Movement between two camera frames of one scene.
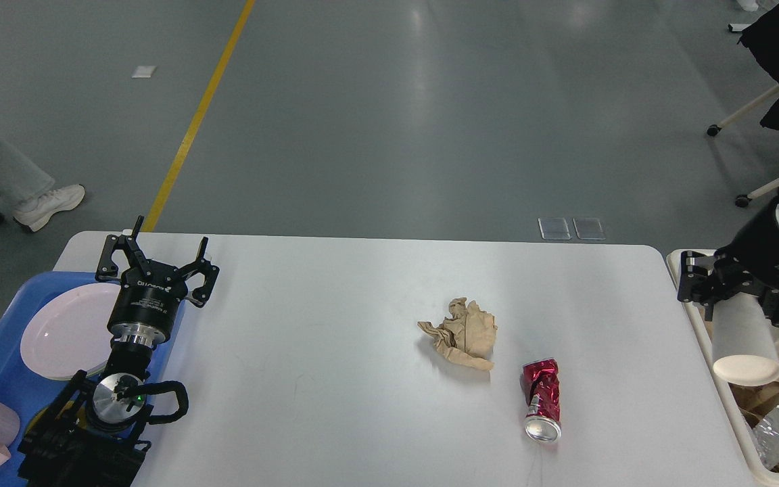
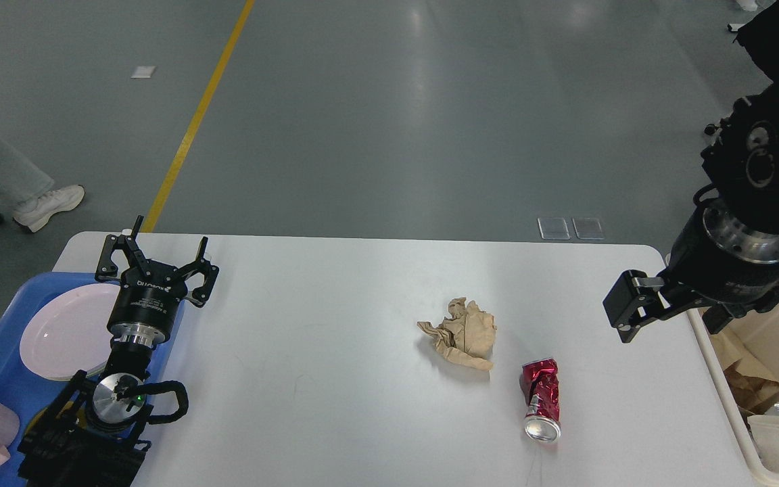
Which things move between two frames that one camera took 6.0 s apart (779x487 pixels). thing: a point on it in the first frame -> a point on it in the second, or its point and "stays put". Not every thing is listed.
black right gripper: x=764 y=256 -> x=711 y=264
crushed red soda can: x=540 y=387 stays put
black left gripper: x=147 y=304 stays put
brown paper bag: x=755 y=402 stays put
